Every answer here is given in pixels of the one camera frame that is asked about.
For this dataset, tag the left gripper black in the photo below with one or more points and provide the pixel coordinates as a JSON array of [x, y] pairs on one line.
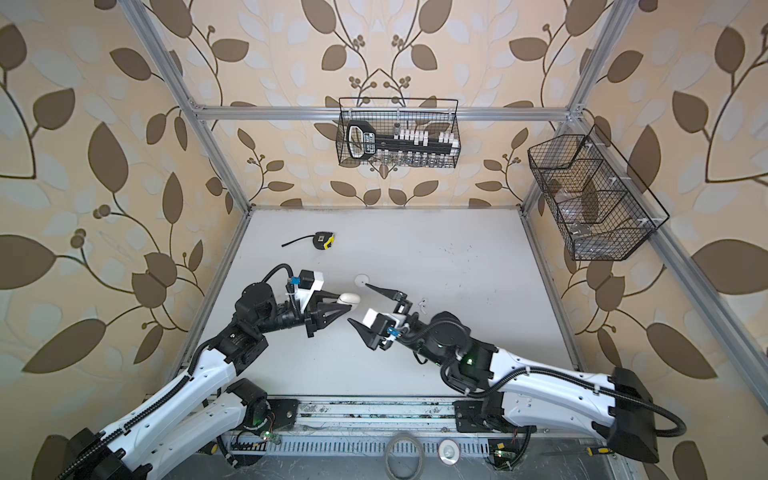
[[318, 309]]

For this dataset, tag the white round earbud case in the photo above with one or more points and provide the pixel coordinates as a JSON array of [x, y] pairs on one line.
[[361, 280]]

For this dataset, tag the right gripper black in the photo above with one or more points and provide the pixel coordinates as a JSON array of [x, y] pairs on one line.
[[375, 339]]

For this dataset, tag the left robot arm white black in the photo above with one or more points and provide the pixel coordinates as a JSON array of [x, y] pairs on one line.
[[208, 399]]

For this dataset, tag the black wire basket back wall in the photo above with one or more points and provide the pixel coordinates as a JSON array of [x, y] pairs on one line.
[[432, 113]]

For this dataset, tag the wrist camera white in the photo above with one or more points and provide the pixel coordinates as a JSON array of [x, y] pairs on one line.
[[380, 323], [302, 287]]

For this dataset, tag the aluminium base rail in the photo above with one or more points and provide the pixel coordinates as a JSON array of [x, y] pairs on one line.
[[369, 416]]

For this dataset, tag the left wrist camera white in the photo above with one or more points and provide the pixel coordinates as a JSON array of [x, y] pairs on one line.
[[302, 287]]

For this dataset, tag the grey tape roll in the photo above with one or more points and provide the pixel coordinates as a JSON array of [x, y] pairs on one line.
[[401, 446]]

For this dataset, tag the black wire basket wall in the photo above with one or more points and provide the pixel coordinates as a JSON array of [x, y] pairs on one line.
[[602, 207], [432, 113]]

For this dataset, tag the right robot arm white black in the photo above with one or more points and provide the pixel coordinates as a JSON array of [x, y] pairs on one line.
[[516, 392]]

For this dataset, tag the black yellow tape measure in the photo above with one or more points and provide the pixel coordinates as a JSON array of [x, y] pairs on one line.
[[321, 240]]

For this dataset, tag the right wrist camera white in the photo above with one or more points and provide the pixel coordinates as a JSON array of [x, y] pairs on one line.
[[380, 323]]

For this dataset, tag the white round disc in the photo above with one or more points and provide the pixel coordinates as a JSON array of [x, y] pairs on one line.
[[449, 452]]

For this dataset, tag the black wire basket right wall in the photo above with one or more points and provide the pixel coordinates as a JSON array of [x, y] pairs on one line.
[[602, 207]]

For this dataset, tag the black yellow screwdriver right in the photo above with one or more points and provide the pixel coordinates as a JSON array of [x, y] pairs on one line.
[[599, 450]]

